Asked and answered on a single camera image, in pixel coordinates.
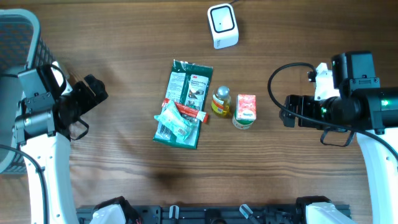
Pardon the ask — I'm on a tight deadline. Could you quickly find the red white juice carton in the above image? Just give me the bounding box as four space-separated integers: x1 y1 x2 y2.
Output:
236 94 257 121

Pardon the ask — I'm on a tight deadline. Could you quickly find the teal white pouch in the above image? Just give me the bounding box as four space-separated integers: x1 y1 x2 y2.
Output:
154 101 195 141

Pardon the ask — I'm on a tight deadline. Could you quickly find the yellow oil bottle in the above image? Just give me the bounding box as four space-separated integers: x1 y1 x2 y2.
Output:
211 86 231 117

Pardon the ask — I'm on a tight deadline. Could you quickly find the green 3M gloves package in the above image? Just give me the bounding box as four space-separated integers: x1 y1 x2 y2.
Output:
153 60 213 149

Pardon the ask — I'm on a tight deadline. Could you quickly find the red white tube package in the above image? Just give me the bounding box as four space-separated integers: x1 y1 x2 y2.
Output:
162 98 209 123

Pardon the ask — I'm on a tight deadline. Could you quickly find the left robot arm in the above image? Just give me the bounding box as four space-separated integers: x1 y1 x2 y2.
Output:
13 64 108 223

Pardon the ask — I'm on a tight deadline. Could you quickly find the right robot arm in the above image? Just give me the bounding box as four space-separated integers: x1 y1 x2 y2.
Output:
273 51 397 223

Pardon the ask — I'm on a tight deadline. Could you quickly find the white barcode scanner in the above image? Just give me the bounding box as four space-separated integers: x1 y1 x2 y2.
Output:
207 3 239 49

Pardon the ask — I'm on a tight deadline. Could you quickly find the green lid white jar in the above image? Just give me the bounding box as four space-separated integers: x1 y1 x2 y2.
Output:
232 111 254 130

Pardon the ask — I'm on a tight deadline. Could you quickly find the grey plastic mesh basket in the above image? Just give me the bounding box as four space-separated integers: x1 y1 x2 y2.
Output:
1 9 56 175

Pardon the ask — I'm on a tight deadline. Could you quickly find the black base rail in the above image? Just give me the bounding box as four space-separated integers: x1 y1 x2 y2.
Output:
74 203 353 224

